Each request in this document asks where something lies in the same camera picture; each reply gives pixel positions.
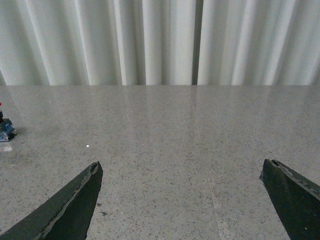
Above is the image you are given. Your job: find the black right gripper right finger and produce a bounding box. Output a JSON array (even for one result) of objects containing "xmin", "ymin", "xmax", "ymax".
[{"xmin": 259, "ymin": 159, "xmax": 320, "ymax": 240}]

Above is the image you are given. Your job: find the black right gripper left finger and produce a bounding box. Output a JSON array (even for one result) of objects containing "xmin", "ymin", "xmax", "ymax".
[{"xmin": 0, "ymin": 161, "xmax": 103, "ymax": 240}]

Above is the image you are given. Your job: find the white pleated curtain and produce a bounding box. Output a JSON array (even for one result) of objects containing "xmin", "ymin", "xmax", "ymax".
[{"xmin": 0, "ymin": 0, "xmax": 320, "ymax": 86}]

